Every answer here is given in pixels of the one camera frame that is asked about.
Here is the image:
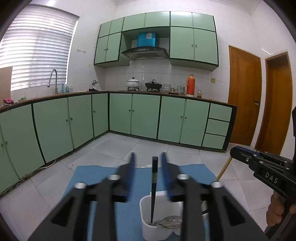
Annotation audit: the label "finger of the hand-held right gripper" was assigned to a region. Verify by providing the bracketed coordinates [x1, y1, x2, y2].
[230, 147, 262, 173]
[235, 146, 295, 166]

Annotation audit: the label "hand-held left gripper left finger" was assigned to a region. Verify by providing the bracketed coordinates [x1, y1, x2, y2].
[27, 152, 137, 241]

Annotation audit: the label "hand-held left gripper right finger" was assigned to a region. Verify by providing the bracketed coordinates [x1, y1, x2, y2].
[160, 152, 269, 241]

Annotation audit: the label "dark blue chopstick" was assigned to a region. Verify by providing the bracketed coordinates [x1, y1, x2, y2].
[150, 156, 159, 224]

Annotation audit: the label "wooden chopstick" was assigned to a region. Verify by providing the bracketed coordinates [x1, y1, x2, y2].
[215, 157, 232, 181]

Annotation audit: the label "large silver spoon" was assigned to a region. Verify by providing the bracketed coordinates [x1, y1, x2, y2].
[162, 215, 182, 223]

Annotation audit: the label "silver spoon with figured handle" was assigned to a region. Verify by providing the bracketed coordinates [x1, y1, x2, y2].
[151, 220, 183, 229]

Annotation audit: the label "white utensil holder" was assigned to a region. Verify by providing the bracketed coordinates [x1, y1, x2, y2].
[139, 191, 210, 241]

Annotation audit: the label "person's right hand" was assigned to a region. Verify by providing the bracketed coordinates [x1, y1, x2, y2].
[266, 192, 296, 226]

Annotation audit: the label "blue table cloth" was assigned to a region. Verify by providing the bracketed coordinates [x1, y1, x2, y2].
[61, 164, 216, 241]

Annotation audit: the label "wooden door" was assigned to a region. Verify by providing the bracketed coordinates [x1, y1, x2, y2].
[254, 51, 294, 155]
[228, 45, 262, 146]

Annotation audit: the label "orange thermos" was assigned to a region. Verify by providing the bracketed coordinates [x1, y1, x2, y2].
[186, 74, 195, 96]

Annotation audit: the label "white cooking pot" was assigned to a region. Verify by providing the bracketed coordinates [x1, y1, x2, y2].
[126, 77, 140, 91]

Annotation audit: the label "black wok with lid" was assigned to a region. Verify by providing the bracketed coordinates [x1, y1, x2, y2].
[145, 79, 163, 91]

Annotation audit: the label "green base cabinets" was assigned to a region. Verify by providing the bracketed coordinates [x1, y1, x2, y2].
[0, 91, 238, 194]

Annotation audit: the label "steel kitchen faucet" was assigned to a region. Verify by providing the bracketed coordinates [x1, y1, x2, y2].
[47, 69, 58, 95]

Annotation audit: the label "black range hood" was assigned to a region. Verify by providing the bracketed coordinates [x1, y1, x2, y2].
[121, 47, 169, 61]

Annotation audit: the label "blue box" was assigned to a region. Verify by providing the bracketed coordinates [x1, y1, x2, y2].
[137, 32, 158, 47]

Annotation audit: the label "brown cardboard box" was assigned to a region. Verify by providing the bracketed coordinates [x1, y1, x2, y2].
[0, 66, 13, 100]

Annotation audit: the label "white window blinds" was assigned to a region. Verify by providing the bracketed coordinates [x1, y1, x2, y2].
[0, 8, 80, 92]

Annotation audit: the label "green wall cabinets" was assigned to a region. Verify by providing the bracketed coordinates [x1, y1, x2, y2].
[94, 10, 219, 72]

